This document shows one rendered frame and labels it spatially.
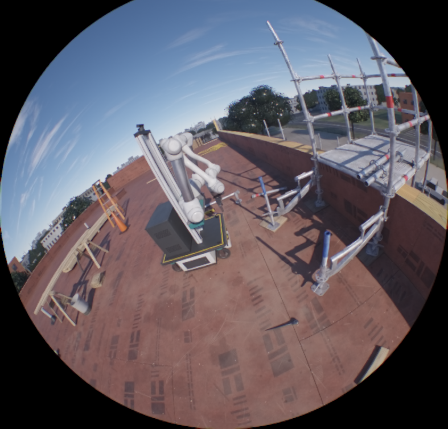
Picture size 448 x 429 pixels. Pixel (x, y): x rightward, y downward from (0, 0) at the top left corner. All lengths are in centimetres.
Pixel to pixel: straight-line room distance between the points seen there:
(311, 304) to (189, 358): 124
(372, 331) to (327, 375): 49
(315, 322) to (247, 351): 62
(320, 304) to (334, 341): 38
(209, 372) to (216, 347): 27
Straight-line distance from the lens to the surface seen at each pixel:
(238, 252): 210
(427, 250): 169
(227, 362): 162
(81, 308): 360
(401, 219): 169
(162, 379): 197
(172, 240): 191
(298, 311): 158
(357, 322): 162
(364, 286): 175
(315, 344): 152
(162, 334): 206
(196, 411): 180
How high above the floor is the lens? 151
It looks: 28 degrees down
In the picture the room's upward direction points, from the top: 25 degrees counter-clockwise
